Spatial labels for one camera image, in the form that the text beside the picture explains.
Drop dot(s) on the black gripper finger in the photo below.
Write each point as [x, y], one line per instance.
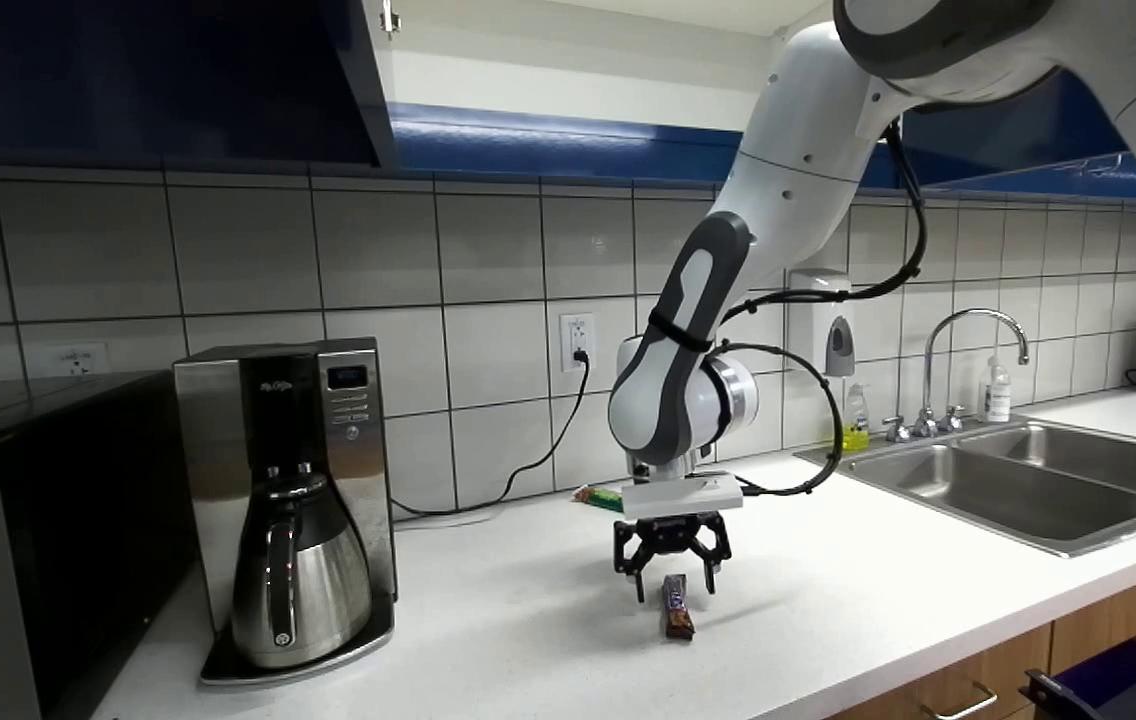
[629, 557]
[711, 543]

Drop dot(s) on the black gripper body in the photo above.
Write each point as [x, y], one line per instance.
[674, 532]

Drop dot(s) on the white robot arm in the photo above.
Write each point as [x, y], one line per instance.
[831, 103]

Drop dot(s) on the open white cabinet interior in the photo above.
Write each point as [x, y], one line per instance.
[640, 62]

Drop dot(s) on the blue right cabinet door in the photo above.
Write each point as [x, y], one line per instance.
[1043, 140]

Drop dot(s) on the blue cabinet door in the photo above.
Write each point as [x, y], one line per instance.
[190, 86]
[1043, 140]

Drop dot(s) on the blue upper cabinet door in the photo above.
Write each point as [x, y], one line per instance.
[190, 86]

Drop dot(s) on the yellow dish soap bottle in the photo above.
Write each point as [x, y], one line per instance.
[852, 422]

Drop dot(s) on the white soap dispenser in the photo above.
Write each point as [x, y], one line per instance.
[821, 332]

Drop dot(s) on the chrome sink faucet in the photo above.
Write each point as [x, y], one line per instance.
[954, 371]

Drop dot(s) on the white soap bottle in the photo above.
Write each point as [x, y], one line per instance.
[997, 393]

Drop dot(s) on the wooden lower drawer front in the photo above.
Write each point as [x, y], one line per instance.
[987, 680]

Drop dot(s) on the steel coffee carafe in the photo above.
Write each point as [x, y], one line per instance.
[302, 581]

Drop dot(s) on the stainless steel coffee maker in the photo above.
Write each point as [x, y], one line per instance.
[258, 405]

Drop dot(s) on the stainless steel double sink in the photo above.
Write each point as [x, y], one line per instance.
[1047, 484]

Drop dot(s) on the blue bin under counter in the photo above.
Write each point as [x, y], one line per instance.
[1093, 690]

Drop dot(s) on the black microwave oven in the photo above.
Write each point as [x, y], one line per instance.
[92, 532]

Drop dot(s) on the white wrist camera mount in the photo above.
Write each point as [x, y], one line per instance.
[683, 496]

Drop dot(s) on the white wall outlet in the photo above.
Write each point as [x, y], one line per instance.
[577, 338]

